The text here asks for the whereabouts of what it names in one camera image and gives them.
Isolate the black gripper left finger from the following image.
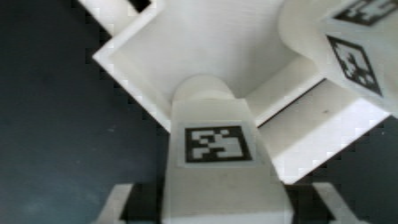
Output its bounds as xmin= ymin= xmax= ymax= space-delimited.
xmin=92 ymin=184 xmax=133 ymax=224

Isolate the white chair seat part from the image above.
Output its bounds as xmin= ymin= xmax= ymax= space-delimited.
xmin=78 ymin=0 xmax=389 ymax=184

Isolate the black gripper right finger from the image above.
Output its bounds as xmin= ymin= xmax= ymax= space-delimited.
xmin=313 ymin=182 xmax=371 ymax=224

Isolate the white chair leg block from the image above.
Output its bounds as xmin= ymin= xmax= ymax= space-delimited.
xmin=279 ymin=0 xmax=398 ymax=118
xmin=162 ymin=75 xmax=293 ymax=224

